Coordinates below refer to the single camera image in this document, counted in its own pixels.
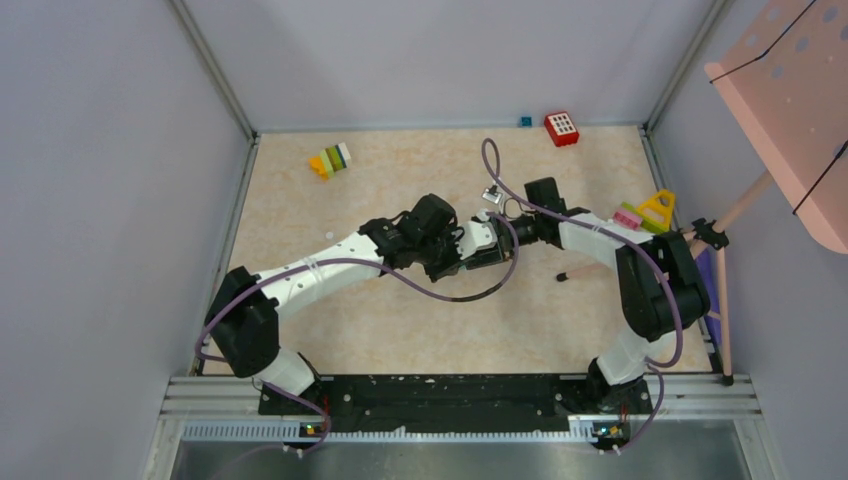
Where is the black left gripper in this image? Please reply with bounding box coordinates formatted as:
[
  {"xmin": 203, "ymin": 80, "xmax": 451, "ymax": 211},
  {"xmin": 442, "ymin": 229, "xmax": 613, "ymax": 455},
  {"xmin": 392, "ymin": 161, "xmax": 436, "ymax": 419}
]
[{"xmin": 416, "ymin": 222, "xmax": 475, "ymax": 283}]

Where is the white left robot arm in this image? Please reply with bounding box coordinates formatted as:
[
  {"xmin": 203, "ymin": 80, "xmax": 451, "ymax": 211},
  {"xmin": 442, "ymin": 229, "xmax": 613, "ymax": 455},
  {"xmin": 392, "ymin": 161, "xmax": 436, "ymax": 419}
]
[{"xmin": 204, "ymin": 194, "xmax": 494, "ymax": 414}]

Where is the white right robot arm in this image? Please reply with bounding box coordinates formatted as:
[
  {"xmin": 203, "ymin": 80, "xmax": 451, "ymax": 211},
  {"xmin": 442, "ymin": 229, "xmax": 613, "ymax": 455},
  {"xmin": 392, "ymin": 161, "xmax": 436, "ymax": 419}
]
[{"xmin": 457, "ymin": 177, "xmax": 710, "ymax": 413}]

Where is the pink toy brick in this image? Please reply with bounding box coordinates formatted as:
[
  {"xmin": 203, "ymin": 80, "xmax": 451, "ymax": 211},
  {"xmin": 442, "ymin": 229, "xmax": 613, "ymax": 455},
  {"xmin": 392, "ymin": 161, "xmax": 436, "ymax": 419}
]
[{"xmin": 612, "ymin": 204, "xmax": 643, "ymax": 231}]

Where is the striped toy block stack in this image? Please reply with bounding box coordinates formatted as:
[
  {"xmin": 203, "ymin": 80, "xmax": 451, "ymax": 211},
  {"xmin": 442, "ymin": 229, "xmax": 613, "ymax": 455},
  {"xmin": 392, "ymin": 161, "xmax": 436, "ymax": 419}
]
[{"xmin": 308, "ymin": 142, "xmax": 352, "ymax": 180}]

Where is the red grid toy block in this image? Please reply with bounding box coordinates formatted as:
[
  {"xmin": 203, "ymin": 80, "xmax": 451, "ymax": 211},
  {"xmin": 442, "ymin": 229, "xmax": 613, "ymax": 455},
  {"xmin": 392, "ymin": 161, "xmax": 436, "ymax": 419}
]
[{"xmin": 543, "ymin": 111, "xmax": 580, "ymax": 147}]

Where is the yellow triangle toy block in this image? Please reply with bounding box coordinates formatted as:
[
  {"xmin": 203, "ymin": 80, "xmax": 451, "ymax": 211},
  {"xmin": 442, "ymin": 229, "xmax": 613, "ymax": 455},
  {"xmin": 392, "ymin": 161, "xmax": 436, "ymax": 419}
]
[{"xmin": 636, "ymin": 189, "xmax": 676, "ymax": 234}]

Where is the purple rolled mat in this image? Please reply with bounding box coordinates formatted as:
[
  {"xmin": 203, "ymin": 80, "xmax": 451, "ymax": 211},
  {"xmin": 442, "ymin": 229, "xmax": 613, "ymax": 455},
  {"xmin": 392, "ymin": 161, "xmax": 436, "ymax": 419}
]
[{"xmin": 696, "ymin": 251, "xmax": 722, "ymax": 345}]

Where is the pink music stand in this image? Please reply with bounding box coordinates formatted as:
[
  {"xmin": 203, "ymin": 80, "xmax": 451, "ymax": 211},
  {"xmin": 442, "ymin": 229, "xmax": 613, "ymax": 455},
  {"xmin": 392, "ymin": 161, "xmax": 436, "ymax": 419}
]
[{"xmin": 555, "ymin": 0, "xmax": 848, "ymax": 388}]

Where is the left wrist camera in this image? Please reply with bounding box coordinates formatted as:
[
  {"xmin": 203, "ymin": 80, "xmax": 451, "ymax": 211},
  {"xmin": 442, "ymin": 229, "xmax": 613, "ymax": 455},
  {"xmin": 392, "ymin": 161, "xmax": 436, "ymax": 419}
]
[{"xmin": 455, "ymin": 209, "xmax": 498, "ymax": 260}]

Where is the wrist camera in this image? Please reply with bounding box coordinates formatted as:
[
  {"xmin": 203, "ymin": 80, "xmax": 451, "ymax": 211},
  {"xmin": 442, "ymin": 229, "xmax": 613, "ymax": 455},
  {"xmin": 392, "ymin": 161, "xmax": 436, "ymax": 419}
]
[
  {"xmin": 455, "ymin": 209, "xmax": 498, "ymax": 260},
  {"xmin": 481, "ymin": 185, "xmax": 503, "ymax": 205}
]

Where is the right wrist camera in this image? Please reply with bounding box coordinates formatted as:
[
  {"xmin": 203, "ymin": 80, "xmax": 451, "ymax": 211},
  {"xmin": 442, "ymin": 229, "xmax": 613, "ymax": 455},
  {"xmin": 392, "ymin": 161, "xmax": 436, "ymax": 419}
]
[{"xmin": 481, "ymin": 185, "xmax": 503, "ymax": 205}]

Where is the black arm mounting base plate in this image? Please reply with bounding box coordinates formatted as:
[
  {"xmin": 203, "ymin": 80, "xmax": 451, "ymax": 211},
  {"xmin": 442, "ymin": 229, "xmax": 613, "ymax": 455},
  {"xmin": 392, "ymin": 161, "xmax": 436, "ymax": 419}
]
[{"xmin": 258, "ymin": 374, "xmax": 652, "ymax": 434}]

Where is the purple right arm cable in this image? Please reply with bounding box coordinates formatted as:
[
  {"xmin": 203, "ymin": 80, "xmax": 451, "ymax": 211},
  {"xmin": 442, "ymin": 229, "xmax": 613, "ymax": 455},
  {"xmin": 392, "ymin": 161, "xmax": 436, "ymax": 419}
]
[{"xmin": 480, "ymin": 137, "xmax": 685, "ymax": 455}]

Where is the aluminium frame rail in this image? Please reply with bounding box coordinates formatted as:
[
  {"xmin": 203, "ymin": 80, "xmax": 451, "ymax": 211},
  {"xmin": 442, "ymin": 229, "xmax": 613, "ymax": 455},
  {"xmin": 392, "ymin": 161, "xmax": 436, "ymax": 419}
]
[{"xmin": 144, "ymin": 373, "xmax": 786, "ymax": 479}]

